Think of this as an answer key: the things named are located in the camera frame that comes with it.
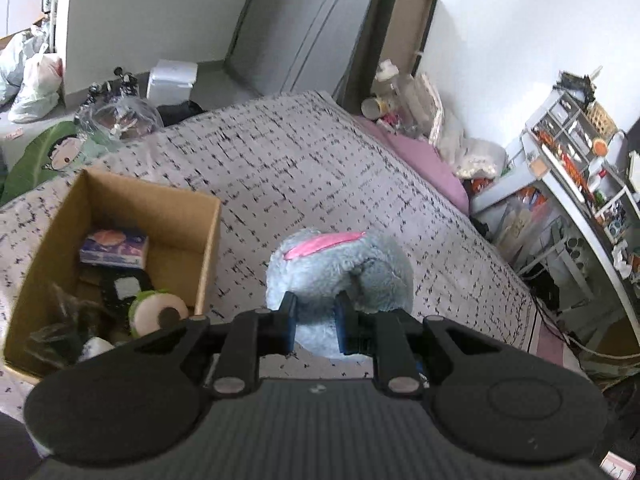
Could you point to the paper cup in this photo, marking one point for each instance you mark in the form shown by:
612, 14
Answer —
374, 107

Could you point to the white shelf desk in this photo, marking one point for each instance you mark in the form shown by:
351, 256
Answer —
570, 200

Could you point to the blue tissue pack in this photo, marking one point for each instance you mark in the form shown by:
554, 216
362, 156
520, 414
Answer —
112, 250

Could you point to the wicker basket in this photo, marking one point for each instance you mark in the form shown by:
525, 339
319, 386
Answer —
601, 120

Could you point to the black lace pouch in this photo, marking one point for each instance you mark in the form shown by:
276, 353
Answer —
107, 300

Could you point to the clear plastic bag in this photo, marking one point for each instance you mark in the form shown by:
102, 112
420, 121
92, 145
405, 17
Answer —
120, 120

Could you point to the clear plastic jar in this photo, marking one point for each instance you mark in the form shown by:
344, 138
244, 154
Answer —
397, 92

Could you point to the pink pillow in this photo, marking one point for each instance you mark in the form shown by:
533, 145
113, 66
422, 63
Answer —
425, 165

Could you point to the grey plush ball toy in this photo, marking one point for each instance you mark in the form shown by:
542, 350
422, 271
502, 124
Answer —
350, 270

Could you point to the dark plastic-wrapped item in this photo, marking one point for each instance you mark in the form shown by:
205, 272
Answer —
55, 332

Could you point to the green cartoon pillow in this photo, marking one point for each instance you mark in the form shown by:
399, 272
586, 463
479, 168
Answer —
40, 160

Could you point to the brown cardboard box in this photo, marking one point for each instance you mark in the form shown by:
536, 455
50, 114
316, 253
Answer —
165, 210

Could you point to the black small figures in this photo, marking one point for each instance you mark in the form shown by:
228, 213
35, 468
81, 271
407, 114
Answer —
117, 85

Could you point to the pink small box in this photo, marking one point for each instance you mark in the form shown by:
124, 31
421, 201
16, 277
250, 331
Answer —
615, 467

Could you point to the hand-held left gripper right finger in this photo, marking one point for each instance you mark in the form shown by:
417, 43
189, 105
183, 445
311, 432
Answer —
342, 327

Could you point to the brown wooden board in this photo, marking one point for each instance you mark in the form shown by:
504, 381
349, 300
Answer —
400, 25

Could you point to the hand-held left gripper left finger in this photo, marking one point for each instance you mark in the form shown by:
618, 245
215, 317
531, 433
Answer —
289, 327

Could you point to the white box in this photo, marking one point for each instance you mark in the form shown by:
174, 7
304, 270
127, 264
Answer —
170, 82

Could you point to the orange round ornament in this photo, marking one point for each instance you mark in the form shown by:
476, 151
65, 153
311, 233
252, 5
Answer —
600, 146

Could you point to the small white soft item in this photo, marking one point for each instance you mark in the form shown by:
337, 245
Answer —
96, 349

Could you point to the white woven basket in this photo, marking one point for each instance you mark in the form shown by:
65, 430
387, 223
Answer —
432, 105

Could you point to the white plastic bag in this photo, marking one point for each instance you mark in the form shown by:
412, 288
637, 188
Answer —
37, 90
15, 60

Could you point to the grey wardrobe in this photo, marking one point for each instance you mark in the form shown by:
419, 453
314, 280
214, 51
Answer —
300, 25

